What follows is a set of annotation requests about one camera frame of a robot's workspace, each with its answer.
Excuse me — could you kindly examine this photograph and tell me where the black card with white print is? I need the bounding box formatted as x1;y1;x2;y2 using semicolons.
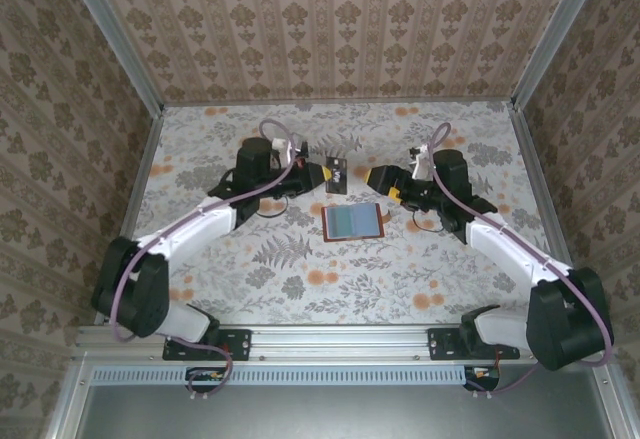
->
324;155;350;196

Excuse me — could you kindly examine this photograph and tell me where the brown leather card holder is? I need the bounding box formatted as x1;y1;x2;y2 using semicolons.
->
321;203;394;245

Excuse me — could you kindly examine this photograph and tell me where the floral table cover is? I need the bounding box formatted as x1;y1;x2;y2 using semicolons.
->
106;101;592;326

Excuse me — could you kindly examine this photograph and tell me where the black connector socket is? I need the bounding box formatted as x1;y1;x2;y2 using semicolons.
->
462;364;501;393
185;366;227;394

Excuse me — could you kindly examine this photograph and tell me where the grey metal panel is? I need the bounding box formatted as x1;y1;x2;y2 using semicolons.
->
44;358;640;439

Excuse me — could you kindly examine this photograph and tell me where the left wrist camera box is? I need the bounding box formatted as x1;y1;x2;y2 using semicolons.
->
271;136;309;166

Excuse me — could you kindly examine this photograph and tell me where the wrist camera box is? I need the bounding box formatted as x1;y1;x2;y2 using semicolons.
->
271;136;309;166
408;144;432;180

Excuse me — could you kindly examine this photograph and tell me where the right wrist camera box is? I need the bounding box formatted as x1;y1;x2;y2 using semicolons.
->
408;144;432;180

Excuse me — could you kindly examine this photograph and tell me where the aluminium side rail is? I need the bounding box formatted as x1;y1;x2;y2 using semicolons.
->
94;106;166;325
512;106;576;273

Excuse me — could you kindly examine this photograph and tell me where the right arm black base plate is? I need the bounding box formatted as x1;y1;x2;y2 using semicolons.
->
427;327;521;362

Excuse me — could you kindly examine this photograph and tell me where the aluminium mounting rail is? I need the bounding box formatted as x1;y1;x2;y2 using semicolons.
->
74;323;614;360

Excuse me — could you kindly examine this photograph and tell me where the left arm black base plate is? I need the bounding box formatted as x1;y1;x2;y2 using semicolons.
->
162;327;252;362

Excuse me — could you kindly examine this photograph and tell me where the aluminium frame post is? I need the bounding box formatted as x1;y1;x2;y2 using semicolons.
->
508;0;610;110
58;0;166;116

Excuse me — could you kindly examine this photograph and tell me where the white slotted cable duct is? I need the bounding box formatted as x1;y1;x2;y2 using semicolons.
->
92;364;464;386

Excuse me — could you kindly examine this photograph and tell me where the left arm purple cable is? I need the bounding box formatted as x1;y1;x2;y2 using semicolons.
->
112;118;297;403

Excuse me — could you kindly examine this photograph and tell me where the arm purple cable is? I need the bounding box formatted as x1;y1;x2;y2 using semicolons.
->
112;118;297;403
428;121;615;401

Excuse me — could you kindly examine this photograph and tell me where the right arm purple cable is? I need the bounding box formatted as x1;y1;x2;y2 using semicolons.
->
428;121;615;401

